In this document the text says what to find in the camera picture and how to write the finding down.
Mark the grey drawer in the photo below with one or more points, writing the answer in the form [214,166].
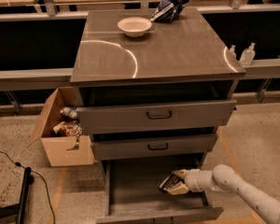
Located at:
[153,147]
[157,117]
[133,195]

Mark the small clear bottle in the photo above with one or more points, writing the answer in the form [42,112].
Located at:
[232,51]

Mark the white paper bowl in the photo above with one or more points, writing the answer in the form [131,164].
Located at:
[134,26]

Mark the grey drawer cabinet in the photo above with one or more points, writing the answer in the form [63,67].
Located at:
[177,62]

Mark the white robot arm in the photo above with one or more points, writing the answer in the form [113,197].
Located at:
[223,179]

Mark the grey middle drawer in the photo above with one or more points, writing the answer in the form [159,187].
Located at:
[153,147]

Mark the cardboard box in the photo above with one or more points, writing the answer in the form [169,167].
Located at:
[61,150]

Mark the grey bottom drawer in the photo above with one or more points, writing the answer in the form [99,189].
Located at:
[133,195]

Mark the clear sanitizer bottle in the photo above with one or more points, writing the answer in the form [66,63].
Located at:
[248,55]

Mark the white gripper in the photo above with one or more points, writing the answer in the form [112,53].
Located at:
[192,180]

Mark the grey top drawer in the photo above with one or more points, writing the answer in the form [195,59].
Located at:
[157,117]

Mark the crumpled snack bag in box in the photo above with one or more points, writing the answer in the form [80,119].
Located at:
[68,128]

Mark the white packet in box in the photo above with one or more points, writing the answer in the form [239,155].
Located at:
[69,112]

